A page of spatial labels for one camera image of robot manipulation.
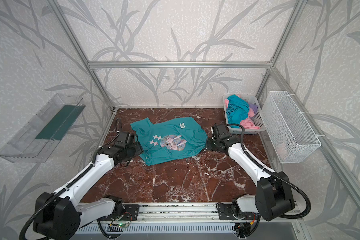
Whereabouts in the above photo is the teal printed t-shirt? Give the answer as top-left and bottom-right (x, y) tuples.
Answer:
(131, 117), (208, 166)

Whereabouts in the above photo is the white plastic laundry basket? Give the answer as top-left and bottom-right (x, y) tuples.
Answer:
(223, 95), (266, 135)

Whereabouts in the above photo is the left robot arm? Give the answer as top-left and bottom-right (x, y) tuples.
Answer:
(21, 131), (143, 240)

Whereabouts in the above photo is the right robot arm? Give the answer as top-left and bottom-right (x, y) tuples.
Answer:
(206, 124), (299, 221)

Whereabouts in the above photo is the pink t-shirt in basket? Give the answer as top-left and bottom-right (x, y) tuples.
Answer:
(224, 98), (260, 130)

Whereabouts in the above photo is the teal t-shirt in basket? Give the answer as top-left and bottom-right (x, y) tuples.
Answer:
(226, 95), (250, 128)

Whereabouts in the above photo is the purple t-shirt in basket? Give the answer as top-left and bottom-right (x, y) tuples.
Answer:
(249, 104), (259, 114)

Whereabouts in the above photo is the green circuit board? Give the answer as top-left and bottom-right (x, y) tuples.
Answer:
(109, 222), (130, 231)

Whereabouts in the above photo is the right black corrugated cable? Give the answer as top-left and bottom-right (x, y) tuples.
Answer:
(226, 123), (312, 220)

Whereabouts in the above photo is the black corrugated cable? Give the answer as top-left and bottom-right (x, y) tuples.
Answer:
(18, 118), (124, 240)
(226, 123), (312, 220)

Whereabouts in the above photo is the pink item in wire basket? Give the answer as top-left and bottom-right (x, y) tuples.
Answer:
(276, 143), (288, 160)

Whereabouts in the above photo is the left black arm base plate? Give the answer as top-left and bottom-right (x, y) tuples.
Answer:
(100, 204), (140, 222)

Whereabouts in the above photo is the white wire mesh basket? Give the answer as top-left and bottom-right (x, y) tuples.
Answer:
(261, 91), (322, 164)

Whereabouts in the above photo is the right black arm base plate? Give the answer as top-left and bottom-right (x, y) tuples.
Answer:
(216, 203), (258, 221)

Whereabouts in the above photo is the slotted white cable duct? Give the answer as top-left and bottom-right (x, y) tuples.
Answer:
(59, 224), (238, 235)

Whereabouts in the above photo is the aluminium frame crossbar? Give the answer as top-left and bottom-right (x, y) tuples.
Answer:
(87, 62), (271, 69)

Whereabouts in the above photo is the clear plastic wall tray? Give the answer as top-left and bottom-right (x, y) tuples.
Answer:
(0, 94), (86, 163)

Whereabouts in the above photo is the aluminium front rail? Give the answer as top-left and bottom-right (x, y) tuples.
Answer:
(50, 201), (304, 224)

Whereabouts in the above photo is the left black corrugated cable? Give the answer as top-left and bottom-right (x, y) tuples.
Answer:
(18, 118), (124, 240)

